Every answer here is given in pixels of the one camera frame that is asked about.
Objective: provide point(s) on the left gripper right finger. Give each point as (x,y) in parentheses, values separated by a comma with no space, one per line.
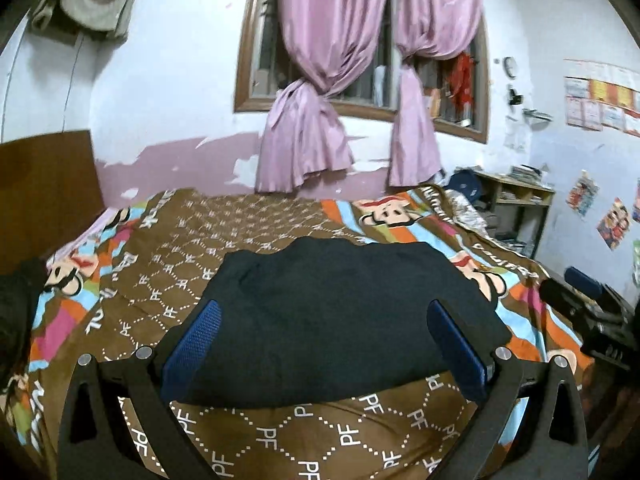
(551,442)

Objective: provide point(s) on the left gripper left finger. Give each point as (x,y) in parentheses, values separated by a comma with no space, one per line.
(95,441)

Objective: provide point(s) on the large black jacket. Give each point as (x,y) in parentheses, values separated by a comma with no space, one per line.
(325,320)

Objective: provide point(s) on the wooden side shelf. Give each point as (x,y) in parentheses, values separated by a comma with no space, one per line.
(516,211)

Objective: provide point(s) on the colourful cartoon bed quilt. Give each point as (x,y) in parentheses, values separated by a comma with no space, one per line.
(140,271)

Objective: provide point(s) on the dark blue cap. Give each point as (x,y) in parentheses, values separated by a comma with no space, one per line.
(465,182)

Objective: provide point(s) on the brown wooden headboard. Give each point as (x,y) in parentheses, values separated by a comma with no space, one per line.
(50,193)

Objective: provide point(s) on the red hanging garment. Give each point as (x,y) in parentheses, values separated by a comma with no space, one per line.
(461,82)

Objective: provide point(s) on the left pink curtain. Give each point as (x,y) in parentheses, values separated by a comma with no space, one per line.
(332,43)

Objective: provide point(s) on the grey hanging cloth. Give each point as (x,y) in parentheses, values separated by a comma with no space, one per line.
(104,19)

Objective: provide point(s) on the cartoon wall sticker middle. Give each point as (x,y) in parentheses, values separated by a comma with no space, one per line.
(614,225)

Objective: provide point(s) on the cartoon wall sticker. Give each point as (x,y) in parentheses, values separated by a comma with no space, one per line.
(582,194)
(614,225)

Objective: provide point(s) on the cartoon wall sticker upper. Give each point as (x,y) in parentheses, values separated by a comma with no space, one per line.
(582,194)

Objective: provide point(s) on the small wall shelf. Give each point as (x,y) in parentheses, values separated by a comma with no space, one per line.
(536,115)

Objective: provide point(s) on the wall calendar poster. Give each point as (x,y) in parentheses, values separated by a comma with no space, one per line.
(600,95)

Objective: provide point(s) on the round wall clock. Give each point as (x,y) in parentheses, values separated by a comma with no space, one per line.
(510,67)

